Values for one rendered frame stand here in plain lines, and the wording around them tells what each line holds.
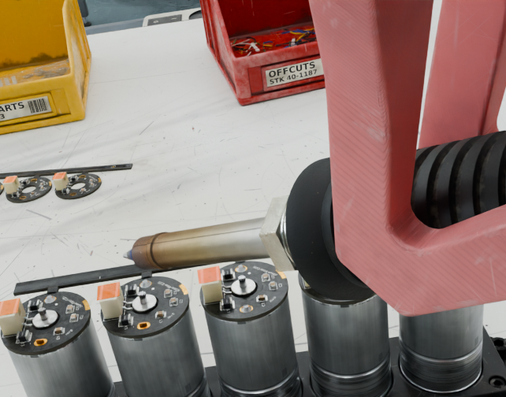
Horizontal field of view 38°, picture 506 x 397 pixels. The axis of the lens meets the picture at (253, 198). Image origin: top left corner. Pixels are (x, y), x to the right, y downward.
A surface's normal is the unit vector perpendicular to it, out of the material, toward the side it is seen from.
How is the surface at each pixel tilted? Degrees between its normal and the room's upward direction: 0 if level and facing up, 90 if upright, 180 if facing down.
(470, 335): 90
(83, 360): 90
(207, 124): 0
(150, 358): 90
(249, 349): 90
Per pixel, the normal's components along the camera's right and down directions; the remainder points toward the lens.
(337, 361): -0.29, 0.54
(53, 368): 0.22, 0.49
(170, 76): -0.13, -0.84
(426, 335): -0.53, 0.51
